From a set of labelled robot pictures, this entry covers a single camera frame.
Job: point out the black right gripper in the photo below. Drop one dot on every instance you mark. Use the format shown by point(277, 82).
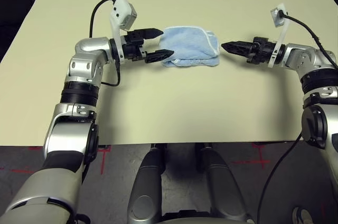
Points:
point(261, 49)

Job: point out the grey robot right leg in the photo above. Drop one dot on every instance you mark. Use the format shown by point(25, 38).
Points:
point(224, 189)

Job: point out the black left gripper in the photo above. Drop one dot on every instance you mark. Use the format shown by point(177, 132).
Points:
point(133, 45)

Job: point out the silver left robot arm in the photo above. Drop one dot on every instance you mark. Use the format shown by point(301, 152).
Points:
point(79, 76)

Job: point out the black table base foot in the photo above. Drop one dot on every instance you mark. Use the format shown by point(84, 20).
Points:
point(104, 147)

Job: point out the light blue towel white trim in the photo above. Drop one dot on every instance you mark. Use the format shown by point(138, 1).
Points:
point(190, 47)

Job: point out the red floor tape cross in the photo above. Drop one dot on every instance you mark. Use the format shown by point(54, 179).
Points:
point(260, 160)
point(103, 160)

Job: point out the black foam floor mat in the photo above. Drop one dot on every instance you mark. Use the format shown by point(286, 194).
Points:
point(13, 10)

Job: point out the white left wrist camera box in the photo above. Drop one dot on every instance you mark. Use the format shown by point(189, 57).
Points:
point(120, 12)

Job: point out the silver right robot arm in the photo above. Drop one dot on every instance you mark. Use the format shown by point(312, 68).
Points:
point(314, 76)

